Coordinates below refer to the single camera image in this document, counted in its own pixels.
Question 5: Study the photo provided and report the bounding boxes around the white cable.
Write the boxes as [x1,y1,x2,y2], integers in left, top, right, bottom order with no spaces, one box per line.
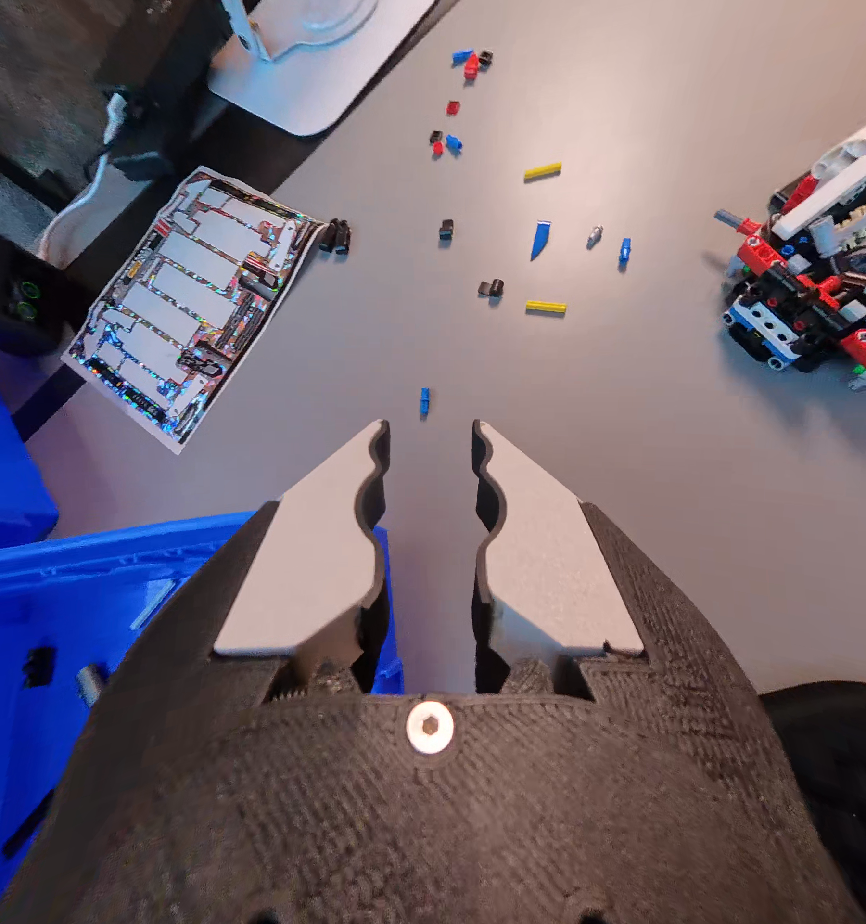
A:
[39,94,160,257]

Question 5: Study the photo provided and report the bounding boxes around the black power adapter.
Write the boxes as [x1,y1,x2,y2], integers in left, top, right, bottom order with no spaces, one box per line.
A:
[104,87,221,181]

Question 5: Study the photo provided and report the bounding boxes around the scattered small lego pieces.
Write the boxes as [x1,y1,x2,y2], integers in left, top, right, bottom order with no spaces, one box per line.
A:
[429,47,632,319]

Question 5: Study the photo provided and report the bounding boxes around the lego race car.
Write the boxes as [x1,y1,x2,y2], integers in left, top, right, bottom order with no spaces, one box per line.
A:
[714,112,866,394]

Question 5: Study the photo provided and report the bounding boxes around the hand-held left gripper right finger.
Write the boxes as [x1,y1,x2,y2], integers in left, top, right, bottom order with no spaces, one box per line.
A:
[471,420,645,685]

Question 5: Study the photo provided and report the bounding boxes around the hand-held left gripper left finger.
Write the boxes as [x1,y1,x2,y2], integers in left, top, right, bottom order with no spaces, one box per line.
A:
[214,420,393,680]

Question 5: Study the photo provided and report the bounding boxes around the white stand base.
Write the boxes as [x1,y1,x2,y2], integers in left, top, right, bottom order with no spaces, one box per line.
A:
[208,0,441,138]

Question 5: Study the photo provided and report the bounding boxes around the sticker sheet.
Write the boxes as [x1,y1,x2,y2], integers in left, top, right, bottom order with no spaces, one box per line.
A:
[61,166,326,456]

